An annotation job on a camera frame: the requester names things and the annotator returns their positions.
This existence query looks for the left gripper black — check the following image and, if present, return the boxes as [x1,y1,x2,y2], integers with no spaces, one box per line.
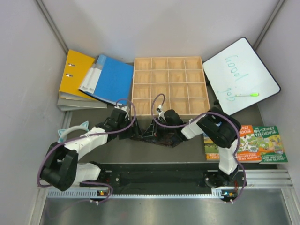
[117,116,143,140]

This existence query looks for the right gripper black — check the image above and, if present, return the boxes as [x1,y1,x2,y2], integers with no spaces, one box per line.
[143,117,176,139]

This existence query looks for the brown floral necktie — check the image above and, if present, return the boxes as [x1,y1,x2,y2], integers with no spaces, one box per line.
[130,133,183,148]

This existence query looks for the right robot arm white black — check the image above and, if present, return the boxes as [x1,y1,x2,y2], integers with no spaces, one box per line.
[146,107,241,188]

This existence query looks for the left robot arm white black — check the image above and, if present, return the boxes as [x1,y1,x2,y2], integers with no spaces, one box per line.
[37,106,135,191]

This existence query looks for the blue folder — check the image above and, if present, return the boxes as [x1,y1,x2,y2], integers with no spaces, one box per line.
[78,54,134,105]

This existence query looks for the wooden compartment tray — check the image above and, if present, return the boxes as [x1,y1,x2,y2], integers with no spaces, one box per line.
[131,56,210,119]

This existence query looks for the Animal Farm book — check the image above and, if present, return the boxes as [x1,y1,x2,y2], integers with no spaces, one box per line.
[203,134,220,161]

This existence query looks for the teal cat-ear headphones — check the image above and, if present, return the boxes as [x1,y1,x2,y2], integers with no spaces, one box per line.
[57,120,89,143]

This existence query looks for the grey binder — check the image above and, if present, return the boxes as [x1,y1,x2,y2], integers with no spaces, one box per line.
[57,98,107,112]

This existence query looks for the orange Treehouse book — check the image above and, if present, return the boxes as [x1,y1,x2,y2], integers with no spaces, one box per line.
[237,125,262,163]

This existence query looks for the white whiteboard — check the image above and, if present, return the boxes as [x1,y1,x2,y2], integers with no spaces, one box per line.
[203,37,281,115]

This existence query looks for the green marker pen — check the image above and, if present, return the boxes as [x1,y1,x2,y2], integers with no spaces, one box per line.
[235,93,259,97]

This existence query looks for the green Treehouse book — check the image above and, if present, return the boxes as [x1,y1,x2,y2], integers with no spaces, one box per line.
[253,126,288,164]

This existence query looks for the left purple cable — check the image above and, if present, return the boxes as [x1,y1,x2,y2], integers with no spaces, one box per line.
[37,98,137,204]

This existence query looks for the purple cable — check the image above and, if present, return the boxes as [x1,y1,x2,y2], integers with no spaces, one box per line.
[37,98,137,204]
[151,93,247,204]

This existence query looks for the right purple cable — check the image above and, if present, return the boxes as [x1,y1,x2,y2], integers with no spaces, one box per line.
[151,93,247,204]

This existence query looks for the yellow ring binder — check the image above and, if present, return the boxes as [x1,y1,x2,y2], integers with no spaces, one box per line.
[59,49,95,101]

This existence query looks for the white cable duct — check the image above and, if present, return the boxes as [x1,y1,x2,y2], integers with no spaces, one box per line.
[47,188,229,200]

